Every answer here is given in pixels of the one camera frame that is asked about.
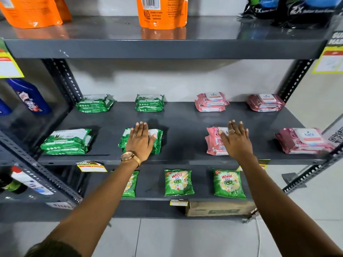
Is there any person's right forearm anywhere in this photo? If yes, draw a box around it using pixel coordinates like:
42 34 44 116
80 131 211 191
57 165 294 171
237 154 343 257

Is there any light pink wet wipes packet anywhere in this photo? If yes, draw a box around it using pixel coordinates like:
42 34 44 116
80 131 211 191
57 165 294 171
205 136 230 156
195 100 226 112
206 126 230 148
196 92 230 107

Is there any grey metal shelving rack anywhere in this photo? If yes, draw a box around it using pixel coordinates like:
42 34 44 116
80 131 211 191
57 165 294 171
0 77 82 223
0 15 343 224

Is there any dark green bottle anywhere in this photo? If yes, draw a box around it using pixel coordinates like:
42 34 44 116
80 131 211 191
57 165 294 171
0 173 22 193

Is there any green detergent powder packet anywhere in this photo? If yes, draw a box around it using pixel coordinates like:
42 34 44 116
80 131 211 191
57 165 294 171
213 169 247 200
122 171 139 198
164 169 195 197

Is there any black refill pouch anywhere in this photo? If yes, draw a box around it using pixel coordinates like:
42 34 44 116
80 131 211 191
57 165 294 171
238 0 281 20
271 0 343 29

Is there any white code label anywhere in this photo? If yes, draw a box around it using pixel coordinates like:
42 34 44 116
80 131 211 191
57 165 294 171
327 127 343 145

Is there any person's left forearm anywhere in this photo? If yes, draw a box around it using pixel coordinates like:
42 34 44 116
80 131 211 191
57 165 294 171
44 157 139 257

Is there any person's olive sleeve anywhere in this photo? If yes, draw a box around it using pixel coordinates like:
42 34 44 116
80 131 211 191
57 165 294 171
24 239 81 257

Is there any person's right hand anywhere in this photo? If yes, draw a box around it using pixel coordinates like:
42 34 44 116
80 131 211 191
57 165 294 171
219 119 254 163

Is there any white bottle with red cap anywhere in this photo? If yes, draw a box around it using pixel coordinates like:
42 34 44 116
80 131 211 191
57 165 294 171
10 166 54 196

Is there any person's left hand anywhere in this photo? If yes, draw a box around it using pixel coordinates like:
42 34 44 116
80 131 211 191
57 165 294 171
125 121 157 163

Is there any gold wristwatch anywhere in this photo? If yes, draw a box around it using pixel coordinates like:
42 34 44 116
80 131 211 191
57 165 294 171
120 151 142 167

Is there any brown cardboard box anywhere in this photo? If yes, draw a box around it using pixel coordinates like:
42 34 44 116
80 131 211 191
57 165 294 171
185 200 257 217

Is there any dusky pink wet wipes packet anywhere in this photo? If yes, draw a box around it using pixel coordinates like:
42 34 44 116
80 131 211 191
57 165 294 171
279 146 326 155
249 104 282 112
274 127 335 152
247 94 286 109

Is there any white shelf price tag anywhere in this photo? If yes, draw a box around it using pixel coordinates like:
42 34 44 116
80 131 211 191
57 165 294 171
45 202 73 210

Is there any orange refill pouch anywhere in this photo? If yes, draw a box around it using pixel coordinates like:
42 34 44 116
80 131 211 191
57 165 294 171
53 0 72 22
136 0 189 30
0 0 64 29

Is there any blue cleaner bottle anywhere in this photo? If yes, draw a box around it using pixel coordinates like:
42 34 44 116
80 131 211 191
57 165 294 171
6 78 52 115
0 98 13 116

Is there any large yellow shelf label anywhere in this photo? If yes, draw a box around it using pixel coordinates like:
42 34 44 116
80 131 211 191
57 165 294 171
312 31 343 75
0 38 25 79

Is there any green wet wipes packet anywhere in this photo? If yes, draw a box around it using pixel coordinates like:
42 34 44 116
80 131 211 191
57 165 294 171
76 104 112 113
118 127 163 155
40 128 92 151
135 94 165 106
44 136 93 156
77 94 115 106

